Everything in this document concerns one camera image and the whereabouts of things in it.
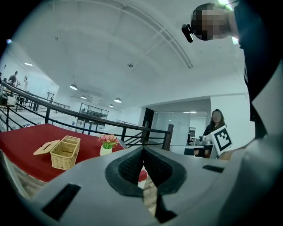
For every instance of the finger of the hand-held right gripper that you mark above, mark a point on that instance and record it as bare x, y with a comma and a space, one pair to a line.
179, 147

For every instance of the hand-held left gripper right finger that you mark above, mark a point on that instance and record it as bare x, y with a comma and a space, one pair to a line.
199, 187

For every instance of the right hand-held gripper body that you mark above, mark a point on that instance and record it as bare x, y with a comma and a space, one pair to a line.
222, 140

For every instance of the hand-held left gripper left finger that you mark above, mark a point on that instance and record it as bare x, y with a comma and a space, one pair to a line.
88, 187

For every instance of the wicker basket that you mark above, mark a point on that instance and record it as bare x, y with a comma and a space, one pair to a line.
65, 152

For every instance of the person's right forearm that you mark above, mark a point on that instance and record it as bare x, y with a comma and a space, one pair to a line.
232, 152

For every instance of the person's right hand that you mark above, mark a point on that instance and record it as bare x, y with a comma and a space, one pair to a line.
202, 152

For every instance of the dark door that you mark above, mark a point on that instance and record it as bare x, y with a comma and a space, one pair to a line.
148, 118

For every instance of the pink flowers in white pot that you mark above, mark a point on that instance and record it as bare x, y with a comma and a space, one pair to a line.
107, 143

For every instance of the woven wicker lid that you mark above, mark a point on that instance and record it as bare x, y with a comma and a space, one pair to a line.
45, 148

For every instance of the black metal railing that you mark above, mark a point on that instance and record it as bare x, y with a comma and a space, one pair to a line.
66, 111

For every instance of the red tablecloth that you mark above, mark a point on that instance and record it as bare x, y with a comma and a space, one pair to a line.
22, 143

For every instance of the person's black shirt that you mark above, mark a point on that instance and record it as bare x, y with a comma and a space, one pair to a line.
254, 55

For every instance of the person's head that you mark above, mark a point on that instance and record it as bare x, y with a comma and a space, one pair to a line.
221, 22

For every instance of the dark wooden post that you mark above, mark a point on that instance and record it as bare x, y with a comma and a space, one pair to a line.
170, 136

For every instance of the black head camera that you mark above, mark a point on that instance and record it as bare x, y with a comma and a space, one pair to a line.
188, 33

